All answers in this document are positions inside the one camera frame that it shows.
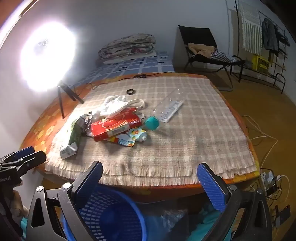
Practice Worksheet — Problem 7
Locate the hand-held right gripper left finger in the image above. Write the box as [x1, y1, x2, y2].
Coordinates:
[25, 161, 103, 241]

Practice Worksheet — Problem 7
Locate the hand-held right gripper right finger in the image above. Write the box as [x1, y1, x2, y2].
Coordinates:
[196, 163, 273, 241]

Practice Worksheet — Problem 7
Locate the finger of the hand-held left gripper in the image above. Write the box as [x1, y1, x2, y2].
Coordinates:
[5, 146, 36, 163]
[14, 151, 47, 173]

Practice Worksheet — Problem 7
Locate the blue plastic basket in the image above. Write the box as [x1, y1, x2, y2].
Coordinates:
[60, 184, 148, 241]

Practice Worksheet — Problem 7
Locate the red cardboard box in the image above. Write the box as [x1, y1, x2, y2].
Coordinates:
[90, 107, 142, 142]

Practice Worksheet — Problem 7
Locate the white plastic bag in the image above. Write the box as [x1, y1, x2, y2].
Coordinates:
[92, 95, 132, 118]

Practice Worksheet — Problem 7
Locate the person's left hand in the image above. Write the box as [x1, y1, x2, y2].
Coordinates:
[12, 190, 30, 219]

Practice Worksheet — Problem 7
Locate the orange floral sheet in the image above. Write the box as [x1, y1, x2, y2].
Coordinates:
[20, 72, 260, 202]

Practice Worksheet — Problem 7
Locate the small white carton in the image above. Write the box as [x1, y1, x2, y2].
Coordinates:
[60, 142, 78, 160]

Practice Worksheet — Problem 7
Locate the teal cloth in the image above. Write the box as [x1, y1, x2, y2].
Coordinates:
[143, 204, 232, 241]

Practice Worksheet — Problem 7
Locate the beige plaid blanket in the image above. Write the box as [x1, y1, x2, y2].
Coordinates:
[44, 75, 258, 187]

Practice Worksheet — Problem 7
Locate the crumpled clear plastic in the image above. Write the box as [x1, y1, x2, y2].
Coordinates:
[159, 209, 189, 232]

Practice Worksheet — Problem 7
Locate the green packet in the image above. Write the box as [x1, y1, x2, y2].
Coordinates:
[67, 118, 82, 147]

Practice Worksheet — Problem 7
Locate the colourful toothpaste box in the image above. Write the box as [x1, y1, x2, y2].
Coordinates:
[105, 134, 136, 148]

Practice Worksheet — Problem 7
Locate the black tripod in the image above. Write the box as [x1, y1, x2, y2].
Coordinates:
[57, 80, 85, 119]

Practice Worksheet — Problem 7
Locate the white power strip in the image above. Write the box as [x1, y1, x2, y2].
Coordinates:
[260, 170, 281, 195]

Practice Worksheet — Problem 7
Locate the dark foil wrapper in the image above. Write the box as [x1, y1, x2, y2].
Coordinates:
[77, 112, 95, 137]

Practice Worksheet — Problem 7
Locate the colourful toothpaste tube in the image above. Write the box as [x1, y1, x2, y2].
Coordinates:
[127, 128, 148, 142]

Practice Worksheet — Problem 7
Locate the white printed card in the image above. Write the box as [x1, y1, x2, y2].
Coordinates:
[159, 100, 184, 123]

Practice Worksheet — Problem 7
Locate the black flat device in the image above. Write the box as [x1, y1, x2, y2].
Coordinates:
[275, 204, 291, 226]

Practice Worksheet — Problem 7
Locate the teal round cap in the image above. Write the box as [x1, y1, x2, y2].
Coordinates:
[144, 116, 160, 131]

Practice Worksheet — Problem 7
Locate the clear plastic bottle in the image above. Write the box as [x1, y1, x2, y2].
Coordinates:
[151, 89, 185, 121]

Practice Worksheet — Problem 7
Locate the white wristband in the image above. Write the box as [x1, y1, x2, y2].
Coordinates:
[126, 98, 146, 109]

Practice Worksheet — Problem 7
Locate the striped cloth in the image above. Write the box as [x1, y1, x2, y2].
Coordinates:
[210, 50, 238, 63]

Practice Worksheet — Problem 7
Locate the yellow crate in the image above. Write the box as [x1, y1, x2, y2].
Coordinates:
[252, 55, 270, 75]

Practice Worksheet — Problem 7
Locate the blue checkered bedsheet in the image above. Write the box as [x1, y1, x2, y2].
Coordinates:
[79, 51, 175, 86]

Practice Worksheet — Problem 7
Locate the beige cloth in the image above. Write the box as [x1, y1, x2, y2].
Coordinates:
[188, 42, 216, 56]

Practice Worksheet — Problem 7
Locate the folded floral quilt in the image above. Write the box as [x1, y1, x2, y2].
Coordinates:
[98, 34, 156, 64]

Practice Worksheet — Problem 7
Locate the black drying rack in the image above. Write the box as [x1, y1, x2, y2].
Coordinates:
[228, 0, 289, 93]

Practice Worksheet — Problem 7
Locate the black folding chair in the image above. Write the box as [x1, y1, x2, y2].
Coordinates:
[178, 25, 246, 90]

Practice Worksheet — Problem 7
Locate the dark grey jacket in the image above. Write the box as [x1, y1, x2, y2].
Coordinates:
[261, 18, 280, 56]

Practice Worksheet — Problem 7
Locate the white ribbed towel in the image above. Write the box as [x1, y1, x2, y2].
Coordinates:
[238, 1, 263, 52]

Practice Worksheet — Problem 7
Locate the power strip with cables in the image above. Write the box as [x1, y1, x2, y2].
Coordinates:
[242, 115, 290, 202]

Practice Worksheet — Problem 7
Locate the ring light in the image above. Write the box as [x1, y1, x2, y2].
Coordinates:
[20, 21, 78, 92]

